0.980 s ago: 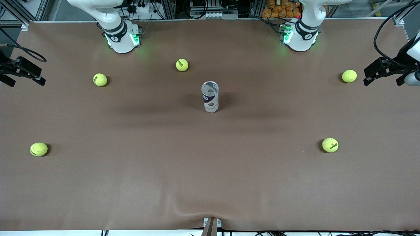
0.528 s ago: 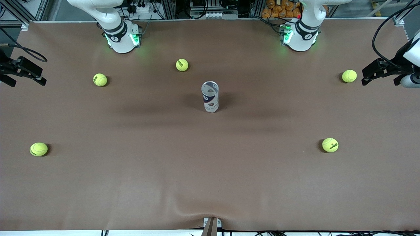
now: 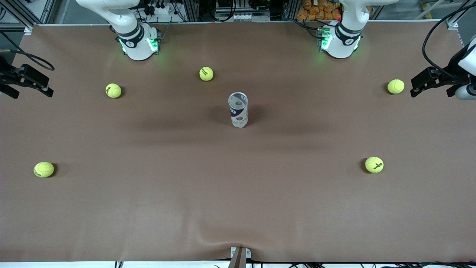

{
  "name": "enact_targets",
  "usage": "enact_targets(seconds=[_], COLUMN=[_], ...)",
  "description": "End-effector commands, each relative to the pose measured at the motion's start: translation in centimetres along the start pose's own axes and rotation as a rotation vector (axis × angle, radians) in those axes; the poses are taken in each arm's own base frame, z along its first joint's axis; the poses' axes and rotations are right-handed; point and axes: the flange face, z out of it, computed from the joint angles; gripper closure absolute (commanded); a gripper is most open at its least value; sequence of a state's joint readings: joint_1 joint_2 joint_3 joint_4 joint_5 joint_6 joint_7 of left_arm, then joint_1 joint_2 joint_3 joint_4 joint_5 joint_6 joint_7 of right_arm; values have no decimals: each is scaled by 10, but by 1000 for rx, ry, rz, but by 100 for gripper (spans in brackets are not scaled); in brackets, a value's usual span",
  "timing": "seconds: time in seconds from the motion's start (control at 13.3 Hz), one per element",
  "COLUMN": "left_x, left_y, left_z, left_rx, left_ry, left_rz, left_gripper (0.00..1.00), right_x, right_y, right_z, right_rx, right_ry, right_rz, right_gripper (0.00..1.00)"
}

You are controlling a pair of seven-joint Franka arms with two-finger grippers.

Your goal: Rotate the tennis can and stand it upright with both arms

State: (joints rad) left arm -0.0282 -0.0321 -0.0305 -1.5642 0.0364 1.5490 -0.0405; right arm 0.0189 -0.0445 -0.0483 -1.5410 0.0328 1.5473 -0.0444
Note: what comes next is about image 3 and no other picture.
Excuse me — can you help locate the clear tennis ball can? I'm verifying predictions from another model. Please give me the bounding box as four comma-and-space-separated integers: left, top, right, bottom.
228, 92, 249, 128

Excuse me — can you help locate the pile of orange items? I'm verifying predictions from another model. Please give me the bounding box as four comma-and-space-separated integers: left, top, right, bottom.
296, 0, 342, 22

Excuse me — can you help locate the white power strip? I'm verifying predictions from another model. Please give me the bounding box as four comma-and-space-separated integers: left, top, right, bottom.
147, 3, 172, 16

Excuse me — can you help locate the white socket strip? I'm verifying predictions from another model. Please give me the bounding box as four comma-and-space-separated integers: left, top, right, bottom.
231, 13, 270, 22

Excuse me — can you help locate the brown table mat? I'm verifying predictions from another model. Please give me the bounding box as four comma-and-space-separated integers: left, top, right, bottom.
0, 20, 476, 263

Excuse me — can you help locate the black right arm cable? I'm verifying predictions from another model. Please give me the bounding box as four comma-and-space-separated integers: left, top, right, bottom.
0, 32, 55, 71

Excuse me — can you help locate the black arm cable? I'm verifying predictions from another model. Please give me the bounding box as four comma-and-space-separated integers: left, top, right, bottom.
0, 32, 55, 71
423, 3, 476, 80

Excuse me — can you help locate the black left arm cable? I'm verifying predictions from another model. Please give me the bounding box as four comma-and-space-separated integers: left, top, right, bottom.
423, 3, 476, 80

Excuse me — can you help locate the aluminium frame post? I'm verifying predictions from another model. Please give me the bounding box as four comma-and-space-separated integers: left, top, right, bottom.
184, 0, 199, 22
284, 0, 300, 21

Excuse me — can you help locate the metal table edge bracket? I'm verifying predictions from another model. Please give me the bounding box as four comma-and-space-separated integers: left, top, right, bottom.
230, 246, 252, 268

